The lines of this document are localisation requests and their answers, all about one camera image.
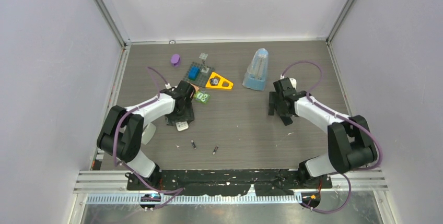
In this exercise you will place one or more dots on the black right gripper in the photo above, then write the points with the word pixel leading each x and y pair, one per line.
pixel 274 98

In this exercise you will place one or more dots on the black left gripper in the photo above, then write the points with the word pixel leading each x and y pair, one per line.
pixel 188 113

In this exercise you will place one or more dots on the white remote control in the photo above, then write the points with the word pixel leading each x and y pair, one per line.
pixel 182 126

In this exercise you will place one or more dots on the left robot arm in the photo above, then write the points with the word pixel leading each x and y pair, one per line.
pixel 126 129

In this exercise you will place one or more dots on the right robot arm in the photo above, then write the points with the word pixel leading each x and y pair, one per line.
pixel 349 143

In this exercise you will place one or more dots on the green monster toy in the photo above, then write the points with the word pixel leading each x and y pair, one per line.
pixel 202 96

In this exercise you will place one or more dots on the tan wooden block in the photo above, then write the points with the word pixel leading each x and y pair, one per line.
pixel 196 88

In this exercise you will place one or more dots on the blue translucent metronome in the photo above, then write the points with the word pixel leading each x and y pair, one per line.
pixel 255 77

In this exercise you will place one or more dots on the grey building brick plate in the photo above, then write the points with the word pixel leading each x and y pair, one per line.
pixel 202 77

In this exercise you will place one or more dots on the blue building brick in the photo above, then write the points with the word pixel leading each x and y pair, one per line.
pixel 193 73

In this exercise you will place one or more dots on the yellow triangular toy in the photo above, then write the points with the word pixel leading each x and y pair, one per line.
pixel 218 82

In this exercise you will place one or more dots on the purple cap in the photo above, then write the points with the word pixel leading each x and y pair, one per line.
pixel 175 60

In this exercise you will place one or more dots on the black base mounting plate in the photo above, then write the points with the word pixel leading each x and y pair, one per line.
pixel 235 182

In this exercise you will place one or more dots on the grey brick post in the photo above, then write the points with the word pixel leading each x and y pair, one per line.
pixel 205 68

